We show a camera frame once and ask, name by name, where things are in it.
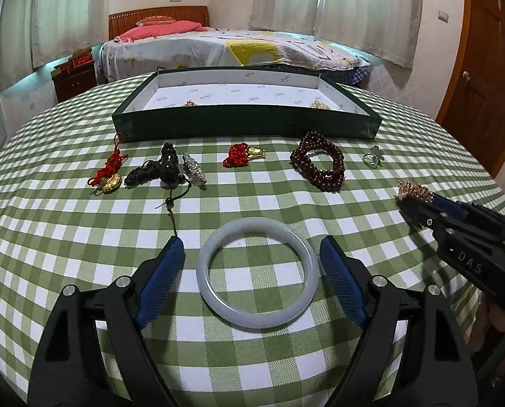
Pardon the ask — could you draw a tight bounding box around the orange pillow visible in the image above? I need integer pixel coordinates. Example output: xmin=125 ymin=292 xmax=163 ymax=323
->
xmin=136 ymin=15 xmax=177 ymax=26

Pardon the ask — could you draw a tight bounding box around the person's right hand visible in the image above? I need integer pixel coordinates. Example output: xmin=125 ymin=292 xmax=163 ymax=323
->
xmin=475 ymin=299 xmax=505 ymax=386

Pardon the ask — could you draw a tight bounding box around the pink pillow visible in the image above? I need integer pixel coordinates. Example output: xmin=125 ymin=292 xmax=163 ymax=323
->
xmin=114 ymin=20 xmax=208 ymax=43

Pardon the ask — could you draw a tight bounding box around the silver rhinestone brooch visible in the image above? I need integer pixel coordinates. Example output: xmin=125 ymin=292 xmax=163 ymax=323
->
xmin=181 ymin=152 xmax=206 ymax=187

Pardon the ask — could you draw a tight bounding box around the brown wooden door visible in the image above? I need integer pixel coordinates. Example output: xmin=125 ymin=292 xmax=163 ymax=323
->
xmin=436 ymin=0 xmax=505 ymax=179

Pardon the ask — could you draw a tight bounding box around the dark red bead bracelet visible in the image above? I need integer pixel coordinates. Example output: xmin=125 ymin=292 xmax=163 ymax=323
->
xmin=290 ymin=131 xmax=347 ymax=193

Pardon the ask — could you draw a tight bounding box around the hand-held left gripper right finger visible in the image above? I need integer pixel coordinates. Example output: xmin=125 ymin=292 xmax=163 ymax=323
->
xmin=319 ymin=236 xmax=480 ymax=407

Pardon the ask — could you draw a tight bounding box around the pale jade bangle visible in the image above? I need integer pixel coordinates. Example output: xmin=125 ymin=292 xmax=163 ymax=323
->
xmin=196 ymin=217 xmax=316 ymax=330

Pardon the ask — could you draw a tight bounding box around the dark green tray box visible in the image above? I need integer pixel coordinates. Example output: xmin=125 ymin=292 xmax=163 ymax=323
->
xmin=112 ymin=68 xmax=383 ymax=144

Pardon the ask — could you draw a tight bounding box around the bed with patterned sheet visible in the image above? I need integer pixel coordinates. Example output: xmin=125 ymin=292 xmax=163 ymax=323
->
xmin=96 ymin=5 xmax=372 ymax=88

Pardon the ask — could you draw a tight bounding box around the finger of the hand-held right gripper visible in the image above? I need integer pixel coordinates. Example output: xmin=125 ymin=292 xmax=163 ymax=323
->
xmin=399 ymin=197 xmax=462 ymax=243
xmin=430 ymin=193 xmax=485 ymax=222

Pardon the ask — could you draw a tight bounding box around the black bead cord pendant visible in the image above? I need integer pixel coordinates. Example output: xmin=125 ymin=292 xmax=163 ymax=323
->
xmin=124 ymin=142 xmax=181 ymax=238

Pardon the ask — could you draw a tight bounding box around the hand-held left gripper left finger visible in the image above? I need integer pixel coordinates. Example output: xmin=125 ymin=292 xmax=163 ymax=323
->
xmin=27 ymin=236 xmax=186 ymax=407

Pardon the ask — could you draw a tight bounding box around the green checked tablecloth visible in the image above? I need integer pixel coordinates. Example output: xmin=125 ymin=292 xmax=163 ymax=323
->
xmin=0 ymin=72 xmax=505 ymax=407

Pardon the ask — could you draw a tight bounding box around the silver flower ring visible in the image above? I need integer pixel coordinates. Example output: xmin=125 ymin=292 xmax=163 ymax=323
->
xmin=363 ymin=144 xmax=384 ymax=167

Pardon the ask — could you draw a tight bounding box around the red knot gold frog charm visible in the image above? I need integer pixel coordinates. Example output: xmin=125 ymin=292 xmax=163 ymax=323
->
xmin=222 ymin=143 xmax=267 ymax=169

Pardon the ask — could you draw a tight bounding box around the rose gold fan brooch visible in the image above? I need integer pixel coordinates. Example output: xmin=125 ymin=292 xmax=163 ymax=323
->
xmin=396 ymin=180 xmax=435 ymax=204

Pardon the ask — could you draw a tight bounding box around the dark wooden nightstand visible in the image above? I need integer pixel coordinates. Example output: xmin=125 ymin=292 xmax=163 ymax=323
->
xmin=51 ymin=61 xmax=98 ymax=103

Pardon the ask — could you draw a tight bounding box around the red knot gold ingot charm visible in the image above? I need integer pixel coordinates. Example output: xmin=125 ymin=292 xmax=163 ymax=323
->
xmin=87 ymin=132 xmax=128 ymax=196

